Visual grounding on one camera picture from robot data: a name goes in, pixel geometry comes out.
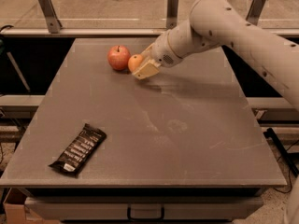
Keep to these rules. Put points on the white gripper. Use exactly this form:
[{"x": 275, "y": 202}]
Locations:
[{"x": 162, "y": 52}]

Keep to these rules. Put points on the orange fruit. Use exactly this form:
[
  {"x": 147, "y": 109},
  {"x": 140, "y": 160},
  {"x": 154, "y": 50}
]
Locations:
[{"x": 134, "y": 62}]

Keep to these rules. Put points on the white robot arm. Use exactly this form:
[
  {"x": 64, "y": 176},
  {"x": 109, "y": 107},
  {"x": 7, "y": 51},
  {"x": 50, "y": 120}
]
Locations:
[{"x": 214, "y": 23}]

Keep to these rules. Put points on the red apple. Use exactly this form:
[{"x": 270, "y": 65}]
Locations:
[{"x": 118, "y": 57}]

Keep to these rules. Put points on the black snack bar wrapper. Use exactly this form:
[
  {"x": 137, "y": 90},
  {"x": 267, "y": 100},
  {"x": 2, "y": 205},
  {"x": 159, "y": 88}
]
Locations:
[{"x": 75, "y": 156}]

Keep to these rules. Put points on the cardboard box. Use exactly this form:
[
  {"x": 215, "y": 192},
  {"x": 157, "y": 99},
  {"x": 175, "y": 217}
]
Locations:
[{"x": 17, "y": 213}]

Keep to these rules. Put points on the middle metal bracket post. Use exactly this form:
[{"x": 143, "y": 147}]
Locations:
[{"x": 171, "y": 14}]

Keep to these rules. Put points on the metal bracket post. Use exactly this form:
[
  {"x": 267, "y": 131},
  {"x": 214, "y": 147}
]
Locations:
[
  {"x": 255, "y": 11},
  {"x": 171, "y": 14},
  {"x": 53, "y": 24}
]

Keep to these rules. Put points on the left metal bracket post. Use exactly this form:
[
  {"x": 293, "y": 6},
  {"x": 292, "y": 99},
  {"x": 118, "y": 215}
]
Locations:
[{"x": 53, "y": 24}]

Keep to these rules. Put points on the right metal bracket post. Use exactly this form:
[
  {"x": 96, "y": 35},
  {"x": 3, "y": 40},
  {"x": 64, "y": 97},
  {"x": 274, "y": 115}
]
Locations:
[{"x": 255, "y": 11}]

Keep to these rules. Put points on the metal rail barrier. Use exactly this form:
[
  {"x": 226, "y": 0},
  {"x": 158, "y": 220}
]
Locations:
[{"x": 68, "y": 32}]

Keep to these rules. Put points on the grey drawer with handle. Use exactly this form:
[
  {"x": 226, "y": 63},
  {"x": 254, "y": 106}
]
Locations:
[{"x": 144, "y": 208}]

